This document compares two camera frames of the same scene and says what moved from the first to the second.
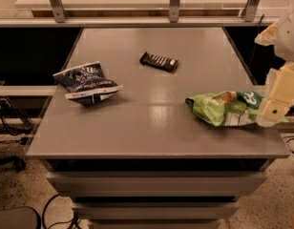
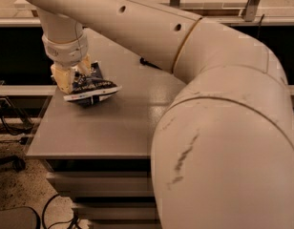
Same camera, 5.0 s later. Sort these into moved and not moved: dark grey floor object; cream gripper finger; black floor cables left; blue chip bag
Moved: cream gripper finger
Not moved: blue chip bag; dark grey floor object; black floor cables left
